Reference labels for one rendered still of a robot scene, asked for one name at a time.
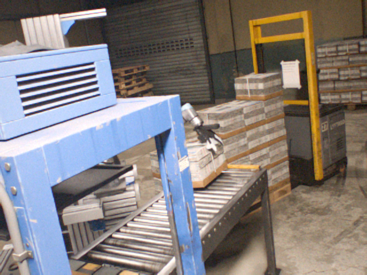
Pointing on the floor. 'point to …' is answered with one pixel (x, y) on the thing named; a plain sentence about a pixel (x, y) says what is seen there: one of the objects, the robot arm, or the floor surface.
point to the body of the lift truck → (328, 144)
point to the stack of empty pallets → (119, 85)
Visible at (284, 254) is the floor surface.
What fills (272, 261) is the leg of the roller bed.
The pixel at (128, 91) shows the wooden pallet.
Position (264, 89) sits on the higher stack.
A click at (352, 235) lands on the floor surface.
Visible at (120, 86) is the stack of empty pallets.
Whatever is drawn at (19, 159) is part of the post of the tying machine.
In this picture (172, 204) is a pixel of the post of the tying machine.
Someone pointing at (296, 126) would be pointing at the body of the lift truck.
